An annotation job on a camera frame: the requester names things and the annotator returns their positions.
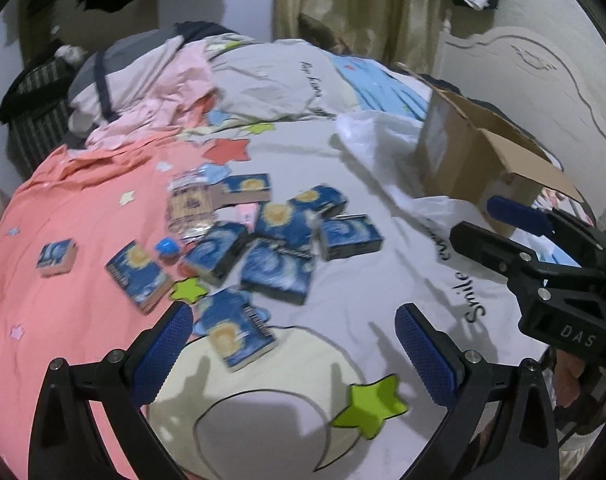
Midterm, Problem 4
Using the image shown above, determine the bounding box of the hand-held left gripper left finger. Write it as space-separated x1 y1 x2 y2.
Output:
30 302 194 480

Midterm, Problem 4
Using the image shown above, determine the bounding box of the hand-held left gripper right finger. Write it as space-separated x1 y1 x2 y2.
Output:
394 303 562 480

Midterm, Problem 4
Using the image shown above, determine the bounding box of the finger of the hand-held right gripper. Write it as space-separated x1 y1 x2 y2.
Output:
487 194 606 270
449 221 604 307

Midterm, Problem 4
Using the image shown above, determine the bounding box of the brown cardboard box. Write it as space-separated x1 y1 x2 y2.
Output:
415 72 586 238

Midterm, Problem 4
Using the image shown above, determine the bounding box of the pile of blue tissue packets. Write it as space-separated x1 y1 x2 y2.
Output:
36 172 384 373

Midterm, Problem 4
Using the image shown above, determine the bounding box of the pink packet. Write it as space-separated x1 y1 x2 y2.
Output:
235 202 261 233

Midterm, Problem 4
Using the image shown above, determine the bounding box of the cream carved headboard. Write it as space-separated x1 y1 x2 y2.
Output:
435 25 606 221

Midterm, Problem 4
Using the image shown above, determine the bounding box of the dark navy blanket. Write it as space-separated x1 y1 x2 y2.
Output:
395 62 466 93

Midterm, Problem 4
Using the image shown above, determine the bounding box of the white plastic bag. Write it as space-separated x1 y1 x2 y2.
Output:
335 110 484 271

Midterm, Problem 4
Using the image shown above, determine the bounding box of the golden curtain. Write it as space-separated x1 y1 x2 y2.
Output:
273 0 451 68

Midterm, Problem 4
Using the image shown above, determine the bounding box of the brown cushion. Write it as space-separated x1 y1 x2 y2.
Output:
298 12 354 53

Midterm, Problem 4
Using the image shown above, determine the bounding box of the light pink garment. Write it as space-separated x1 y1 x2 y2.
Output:
86 40 219 148

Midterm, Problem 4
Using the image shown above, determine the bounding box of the dark striped bag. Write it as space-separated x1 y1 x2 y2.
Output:
0 55 84 171

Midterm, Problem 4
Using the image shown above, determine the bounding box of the pile of blankets and clothes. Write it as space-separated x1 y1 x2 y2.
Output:
66 22 219 131

